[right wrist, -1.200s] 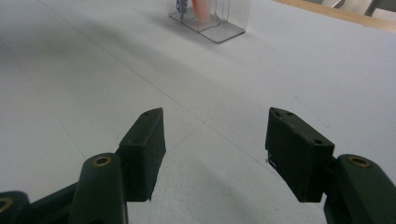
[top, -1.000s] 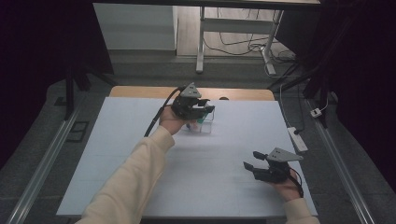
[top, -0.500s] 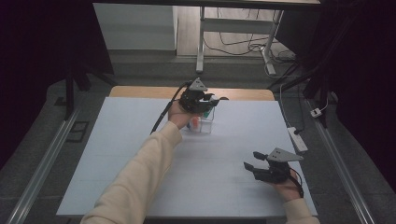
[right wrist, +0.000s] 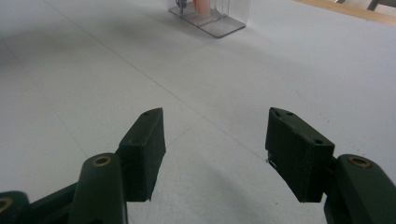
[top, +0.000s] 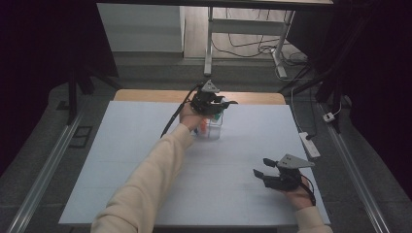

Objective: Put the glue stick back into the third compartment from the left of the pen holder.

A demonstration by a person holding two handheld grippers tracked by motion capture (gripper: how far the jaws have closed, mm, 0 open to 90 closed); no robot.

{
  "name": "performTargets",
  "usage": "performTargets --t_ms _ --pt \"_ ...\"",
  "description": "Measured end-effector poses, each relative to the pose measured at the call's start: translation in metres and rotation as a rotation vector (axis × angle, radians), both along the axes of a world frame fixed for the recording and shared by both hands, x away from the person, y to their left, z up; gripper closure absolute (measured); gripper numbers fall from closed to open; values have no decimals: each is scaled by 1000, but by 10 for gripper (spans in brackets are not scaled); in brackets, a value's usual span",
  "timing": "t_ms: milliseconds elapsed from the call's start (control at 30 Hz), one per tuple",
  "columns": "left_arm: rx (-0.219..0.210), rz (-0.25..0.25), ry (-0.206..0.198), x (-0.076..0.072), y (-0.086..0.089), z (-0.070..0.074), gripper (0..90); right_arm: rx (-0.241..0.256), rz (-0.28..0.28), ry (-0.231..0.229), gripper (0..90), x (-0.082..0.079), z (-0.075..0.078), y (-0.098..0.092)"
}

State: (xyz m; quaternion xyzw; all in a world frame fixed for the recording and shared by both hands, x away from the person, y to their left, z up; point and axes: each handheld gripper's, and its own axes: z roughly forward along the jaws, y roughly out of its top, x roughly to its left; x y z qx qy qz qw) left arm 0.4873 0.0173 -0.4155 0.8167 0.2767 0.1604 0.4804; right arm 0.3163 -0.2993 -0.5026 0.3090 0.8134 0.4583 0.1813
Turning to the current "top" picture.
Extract black metal stand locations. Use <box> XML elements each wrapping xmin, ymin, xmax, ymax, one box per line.
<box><xmin>65</xmin><ymin>48</ymin><xmax>121</xmax><ymax>126</ymax></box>
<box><xmin>281</xmin><ymin>61</ymin><xmax>345</xmax><ymax>134</ymax></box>

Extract white power strip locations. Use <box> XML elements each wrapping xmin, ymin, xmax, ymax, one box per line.
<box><xmin>297</xmin><ymin>131</ymin><xmax>322</xmax><ymax>159</ymax></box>

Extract clear plastic pen holder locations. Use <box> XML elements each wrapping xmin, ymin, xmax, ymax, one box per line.
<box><xmin>193</xmin><ymin>109</ymin><xmax>225</xmax><ymax>141</ymax></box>

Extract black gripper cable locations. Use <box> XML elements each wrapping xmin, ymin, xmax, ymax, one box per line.
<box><xmin>159</xmin><ymin>83</ymin><xmax>204</xmax><ymax>139</ymax></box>
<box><xmin>300</xmin><ymin>174</ymin><xmax>318</xmax><ymax>207</ymax></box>

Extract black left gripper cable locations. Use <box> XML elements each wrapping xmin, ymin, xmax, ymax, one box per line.
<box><xmin>159</xmin><ymin>83</ymin><xmax>204</xmax><ymax>139</ymax></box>

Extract white metal desk frame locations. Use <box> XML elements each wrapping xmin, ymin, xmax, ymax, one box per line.
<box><xmin>203</xmin><ymin>6</ymin><xmax>296</xmax><ymax>79</ymax></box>

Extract black floor cables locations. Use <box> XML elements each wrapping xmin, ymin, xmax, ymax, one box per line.
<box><xmin>212</xmin><ymin>8</ymin><xmax>314</xmax><ymax>95</ymax></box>

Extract white cabinet panel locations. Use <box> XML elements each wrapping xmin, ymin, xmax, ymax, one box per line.
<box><xmin>96</xmin><ymin>3</ymin><xmax>186</xmax><ymax>53</ymax></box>

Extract person's left hand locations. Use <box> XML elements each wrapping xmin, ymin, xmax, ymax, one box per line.
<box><xmin>178</xmin><ymin>102</ymin><xmax>209</xmax><ymax>132</ymax></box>

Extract black floor frame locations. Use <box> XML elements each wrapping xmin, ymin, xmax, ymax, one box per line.
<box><xmin>68</xmin><ymin>125</ymin><xmax>94</xmax><ymax>150</ymax></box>

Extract person's right hand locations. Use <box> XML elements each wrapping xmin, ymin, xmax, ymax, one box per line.
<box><xmin>279</xmin><ymin>177</ymin><xmax>316</xmax><ymax>212</ymax></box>

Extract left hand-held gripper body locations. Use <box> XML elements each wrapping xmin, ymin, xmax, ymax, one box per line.
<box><xmin>189</xmin><ymin>80</ymin><xmax>225</xmax><ymax>117</ymax></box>

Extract wooden table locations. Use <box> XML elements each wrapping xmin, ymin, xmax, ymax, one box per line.
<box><xmin>113</xmin><ymin>88</ymin><xmax>287</xmax><ymax>106</ymax></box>

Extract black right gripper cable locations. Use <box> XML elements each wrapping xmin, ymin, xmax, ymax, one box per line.
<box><xmin>300</xmin><ymin>174</ymin><xmax>318</xmax><ymax>207</ymax></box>

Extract aluminium rail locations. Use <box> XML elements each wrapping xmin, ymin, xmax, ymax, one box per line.
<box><xmin>6</xmin><ymin>113</ymin><xmax>84</xmax><ymax>233</ymax></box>
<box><xmin>319</xmin><ymin>103</ymin><xmax>392</xmax><ymax>233</ymax></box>

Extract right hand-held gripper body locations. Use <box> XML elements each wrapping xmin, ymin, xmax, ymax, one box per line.
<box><xmin>262</xmin><ymin>153</ymin><xmax>316</xmax><ymax>192</ymax></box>

